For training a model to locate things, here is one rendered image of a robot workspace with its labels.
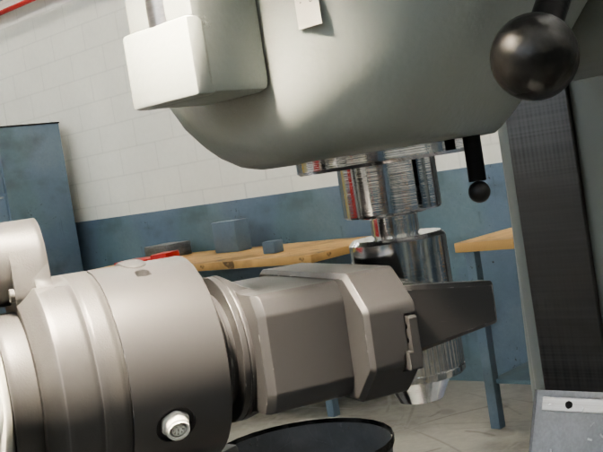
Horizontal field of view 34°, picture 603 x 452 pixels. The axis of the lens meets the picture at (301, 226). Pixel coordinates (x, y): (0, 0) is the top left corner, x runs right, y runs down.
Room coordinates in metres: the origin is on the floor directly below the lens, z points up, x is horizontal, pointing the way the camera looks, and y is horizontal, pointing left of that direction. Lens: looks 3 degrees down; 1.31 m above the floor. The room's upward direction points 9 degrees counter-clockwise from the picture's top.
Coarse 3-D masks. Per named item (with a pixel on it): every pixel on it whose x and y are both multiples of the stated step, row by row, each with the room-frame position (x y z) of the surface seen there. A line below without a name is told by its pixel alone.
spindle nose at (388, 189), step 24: (360, 168) 0.45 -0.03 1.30; (384, 168) 0.45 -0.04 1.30; (408, 168) 0.45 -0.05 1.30; (432, 168) 0.46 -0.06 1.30; (360, 192) 0.46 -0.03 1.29; (384, 192) 0.45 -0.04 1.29; (408, 192) 0.45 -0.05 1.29; (432, 192) 0.46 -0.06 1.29; (360, 216) 0.46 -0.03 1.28; (384, 216) 0.45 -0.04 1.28
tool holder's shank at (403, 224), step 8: (392, 216) 0.46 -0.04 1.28; (400, 216) 0.46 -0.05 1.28; (408, 216) 0.46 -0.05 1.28; (416, 216) 0.47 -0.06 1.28; (376, 224) 0.47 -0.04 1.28; (384, 224) 0.46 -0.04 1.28; (392, 224) 0.46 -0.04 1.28; (400, 224) 0.46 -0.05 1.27; (408, 224) 0.46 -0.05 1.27; (416, 224) 0.47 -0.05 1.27; (376, 232) 0.47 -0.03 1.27; (384, 232) 0.46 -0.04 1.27; (392, 232) 0.46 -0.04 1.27; (400, 232) 0.46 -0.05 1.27; (408, 232) 0.46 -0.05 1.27
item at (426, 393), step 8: (424, 384) 0.46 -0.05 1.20; (432, 384) 0.46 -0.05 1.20; (440, 384) 0.46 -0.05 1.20; (400, 392) 0.46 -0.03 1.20; (408, 392) 0.46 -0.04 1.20; (416, 392) 0.46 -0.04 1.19; (424, 392) 0.46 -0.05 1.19; (432, 392) 0.46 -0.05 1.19; (440, 392) 0.46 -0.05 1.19; (400, 400) 0.47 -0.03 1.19; (408, 400) 0.46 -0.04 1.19; (416, 400) 0.46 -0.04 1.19; (424, 400) 0.46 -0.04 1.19; (432, 400) 0.46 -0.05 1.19
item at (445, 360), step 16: (432, 256) 0.45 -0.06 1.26; (448, 256) 0.47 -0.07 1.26; (400, 272) 0.45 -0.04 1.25; (416, 272) 0.45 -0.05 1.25; (432, 272) 0.45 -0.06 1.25; (448, 272) 0.46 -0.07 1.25; (432, 352) 0.45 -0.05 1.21; (448, 352) 0.45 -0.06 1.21; (432, 368) 0.45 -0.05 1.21; (448, 368) 0.45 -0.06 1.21; (464, 368) 0.46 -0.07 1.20; (416, 384) 0.45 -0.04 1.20
